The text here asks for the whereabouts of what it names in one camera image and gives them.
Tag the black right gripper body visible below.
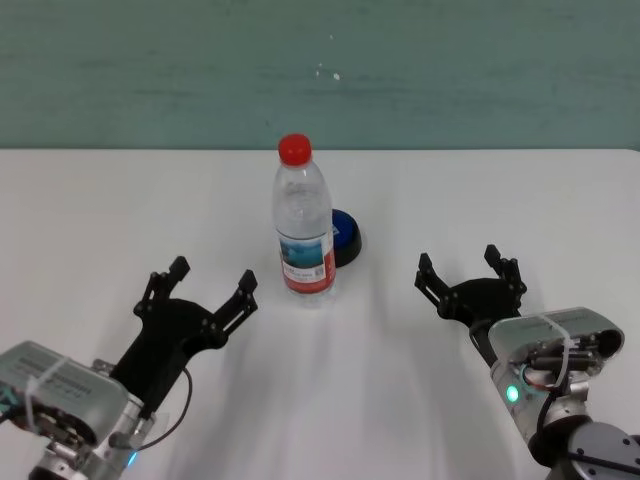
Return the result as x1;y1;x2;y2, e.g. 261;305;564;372
438;277;524;364

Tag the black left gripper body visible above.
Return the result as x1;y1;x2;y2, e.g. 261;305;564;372
109;297;230;420

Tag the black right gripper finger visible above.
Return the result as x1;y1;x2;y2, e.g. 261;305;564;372
483;243;529;302
413;252;452;317

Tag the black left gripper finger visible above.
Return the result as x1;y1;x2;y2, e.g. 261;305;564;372
201;269;260;347
132;255;192;318

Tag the clear water bottle red cap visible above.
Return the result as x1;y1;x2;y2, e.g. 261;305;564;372
271;133;337;309

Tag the blue push button black base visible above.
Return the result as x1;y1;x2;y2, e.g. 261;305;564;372
329;208;365;269

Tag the white right camera zip tie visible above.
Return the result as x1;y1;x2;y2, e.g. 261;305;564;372
541;313;572;394

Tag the white camera zip tie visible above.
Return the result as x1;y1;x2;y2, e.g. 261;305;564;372
27;358;69;432
541;313;572;394

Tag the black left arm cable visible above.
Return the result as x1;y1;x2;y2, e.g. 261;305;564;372
109;367;194;451

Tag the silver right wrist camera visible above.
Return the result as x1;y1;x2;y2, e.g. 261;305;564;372
487;305;626;384

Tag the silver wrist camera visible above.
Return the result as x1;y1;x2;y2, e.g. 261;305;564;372
0;340;127;447
487;305;626;384

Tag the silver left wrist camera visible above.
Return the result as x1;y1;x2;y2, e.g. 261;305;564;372
0;340;127;447

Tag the white left camera zip tie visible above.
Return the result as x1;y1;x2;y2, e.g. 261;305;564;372
27;358;69;432

